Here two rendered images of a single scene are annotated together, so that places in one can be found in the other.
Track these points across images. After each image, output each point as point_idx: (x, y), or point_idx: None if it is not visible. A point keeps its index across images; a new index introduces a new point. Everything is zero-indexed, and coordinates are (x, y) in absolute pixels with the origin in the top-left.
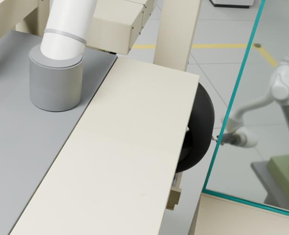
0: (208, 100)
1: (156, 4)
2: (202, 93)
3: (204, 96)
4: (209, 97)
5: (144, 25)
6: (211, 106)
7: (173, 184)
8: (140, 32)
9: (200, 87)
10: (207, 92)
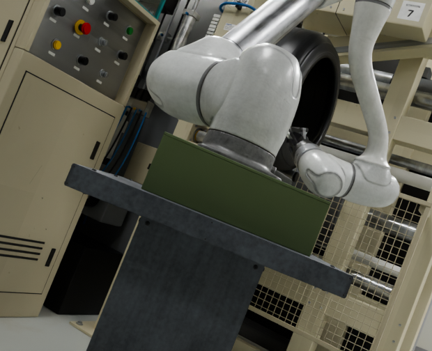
0: (288, 35)
1: (418, 24)
2: (295, 30)
3: (290, 31)
4: (297, 37)
5: (352, 12)
6: (284, 40)
7: (205, 132)
8: (330, 5)
9: (303, 30)
10: (306, 38)
